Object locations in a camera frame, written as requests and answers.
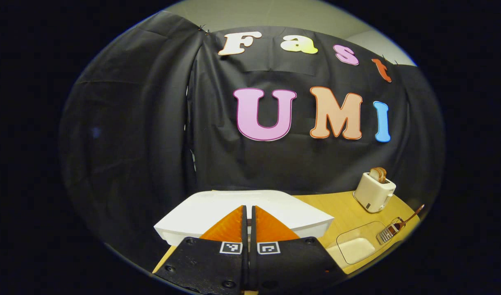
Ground black backdrop cloth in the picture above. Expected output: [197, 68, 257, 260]
[60, 10, 446, 271]

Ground brown wooden spoon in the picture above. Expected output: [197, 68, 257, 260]
[392, 204, 425, 230]

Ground clear container of rice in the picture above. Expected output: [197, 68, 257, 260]
[337, 221, 388, 265]

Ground white rice cooker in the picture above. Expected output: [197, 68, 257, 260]
[154, 190, 335, 246]

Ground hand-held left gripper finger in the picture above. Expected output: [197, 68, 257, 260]
[153, 205, 248, 295]
[250, 205, 345, 293]

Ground white toaster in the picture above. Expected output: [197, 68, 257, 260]
[353, 172, 396, 213]

